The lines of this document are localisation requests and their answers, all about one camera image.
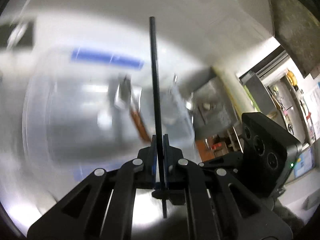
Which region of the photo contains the wooden handled metal spatula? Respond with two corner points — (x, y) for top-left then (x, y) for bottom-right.
(114, 76), (152, 143)

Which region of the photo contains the black chopstick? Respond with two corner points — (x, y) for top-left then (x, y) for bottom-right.
(149, 16), (167, 218)

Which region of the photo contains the clear plastic storage bin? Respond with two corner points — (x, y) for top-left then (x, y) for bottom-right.
(21, 44), (198, 188)

